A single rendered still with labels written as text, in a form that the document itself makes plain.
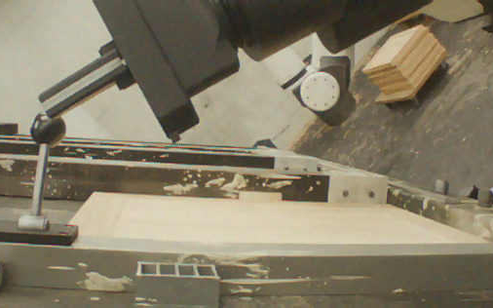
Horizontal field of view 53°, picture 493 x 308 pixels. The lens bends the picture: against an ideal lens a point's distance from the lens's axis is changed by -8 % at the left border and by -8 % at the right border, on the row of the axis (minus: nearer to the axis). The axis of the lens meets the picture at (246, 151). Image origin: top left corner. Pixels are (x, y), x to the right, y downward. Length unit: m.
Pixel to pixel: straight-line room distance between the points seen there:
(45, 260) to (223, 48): 0.26
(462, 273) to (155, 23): 0.40
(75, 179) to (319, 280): 0.58
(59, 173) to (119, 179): 0.11
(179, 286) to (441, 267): 0.27
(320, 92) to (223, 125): 4.95
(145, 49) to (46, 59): 5.71
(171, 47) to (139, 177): 0.64
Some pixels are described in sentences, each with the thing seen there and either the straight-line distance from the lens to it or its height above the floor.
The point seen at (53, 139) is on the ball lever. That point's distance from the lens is 0.53.
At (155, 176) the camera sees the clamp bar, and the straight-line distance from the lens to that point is 0.95.
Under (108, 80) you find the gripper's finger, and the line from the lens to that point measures 0.34.
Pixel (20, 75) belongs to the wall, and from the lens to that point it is 6.05.
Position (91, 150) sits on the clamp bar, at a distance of 1.44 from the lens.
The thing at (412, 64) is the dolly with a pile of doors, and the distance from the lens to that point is 3.96.
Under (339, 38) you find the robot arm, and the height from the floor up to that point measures 1.28.
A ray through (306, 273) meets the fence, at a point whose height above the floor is 1.14.
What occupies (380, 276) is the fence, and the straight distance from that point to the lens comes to 0.53.
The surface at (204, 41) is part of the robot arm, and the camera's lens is 0.33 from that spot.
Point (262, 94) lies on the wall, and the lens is 6.08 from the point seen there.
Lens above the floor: 1.34
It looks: 10 degrees down
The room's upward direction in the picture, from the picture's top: 47 degrees counter-clockwise
